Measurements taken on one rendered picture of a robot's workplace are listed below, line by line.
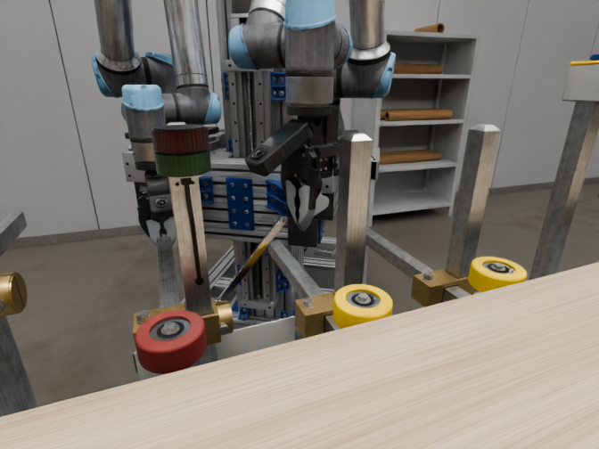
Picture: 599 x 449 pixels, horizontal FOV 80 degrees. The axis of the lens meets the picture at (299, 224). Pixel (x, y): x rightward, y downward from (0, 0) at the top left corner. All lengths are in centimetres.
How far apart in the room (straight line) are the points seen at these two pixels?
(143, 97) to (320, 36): 38
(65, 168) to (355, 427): 304
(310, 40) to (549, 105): 448
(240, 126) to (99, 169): 205
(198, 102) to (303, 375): 69
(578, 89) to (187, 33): 81
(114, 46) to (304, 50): 70
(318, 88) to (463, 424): 45
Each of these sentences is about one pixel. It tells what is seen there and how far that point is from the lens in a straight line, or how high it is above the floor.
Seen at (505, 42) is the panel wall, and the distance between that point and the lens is 439.
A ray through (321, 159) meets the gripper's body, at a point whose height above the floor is 106.
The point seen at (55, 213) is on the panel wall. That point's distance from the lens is 336.
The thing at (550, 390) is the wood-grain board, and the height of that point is 90.
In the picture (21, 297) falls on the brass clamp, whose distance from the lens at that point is 56.
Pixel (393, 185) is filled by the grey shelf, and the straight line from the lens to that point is 378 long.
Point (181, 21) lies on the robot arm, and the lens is 96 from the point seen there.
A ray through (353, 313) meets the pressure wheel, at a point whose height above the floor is 91.
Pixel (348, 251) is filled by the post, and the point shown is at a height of 93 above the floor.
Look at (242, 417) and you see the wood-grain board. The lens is 37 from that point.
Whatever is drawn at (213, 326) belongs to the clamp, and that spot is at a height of 85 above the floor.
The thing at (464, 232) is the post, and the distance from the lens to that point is 73.
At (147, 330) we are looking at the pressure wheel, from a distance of 48.
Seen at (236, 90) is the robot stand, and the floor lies 116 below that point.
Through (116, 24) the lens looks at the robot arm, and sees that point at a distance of 113.
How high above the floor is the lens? 118
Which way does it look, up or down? 21 degrees down
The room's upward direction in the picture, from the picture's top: straight up
